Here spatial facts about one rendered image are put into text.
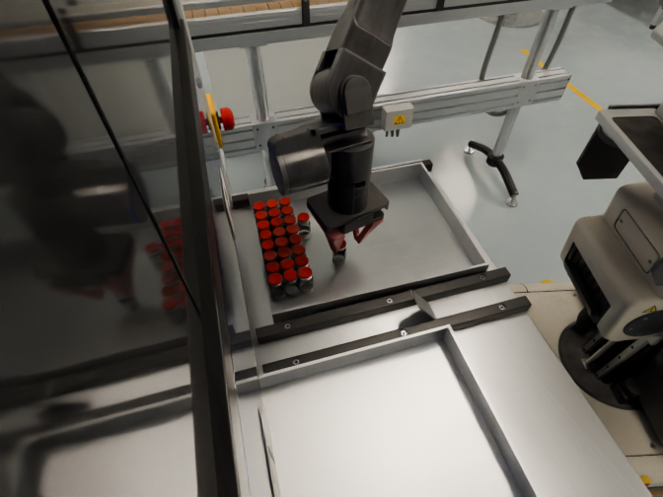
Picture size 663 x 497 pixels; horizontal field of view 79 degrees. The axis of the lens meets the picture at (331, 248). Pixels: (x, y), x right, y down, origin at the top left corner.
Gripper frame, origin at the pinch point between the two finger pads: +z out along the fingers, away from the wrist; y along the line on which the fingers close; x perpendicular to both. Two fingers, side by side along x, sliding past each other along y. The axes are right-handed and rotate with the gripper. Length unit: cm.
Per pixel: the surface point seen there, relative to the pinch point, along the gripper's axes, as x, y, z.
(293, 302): 3.3, 11.1, 4.4
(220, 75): -153, -23, 46
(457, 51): -191, -217, 91
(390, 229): -1.9, -10.5, 4.2
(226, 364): 24.4, 23.0, -27.8
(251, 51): -95, -21, 11
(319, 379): 15.9, 13.4, 4.4
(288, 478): 24.5, 22.1, 4.5
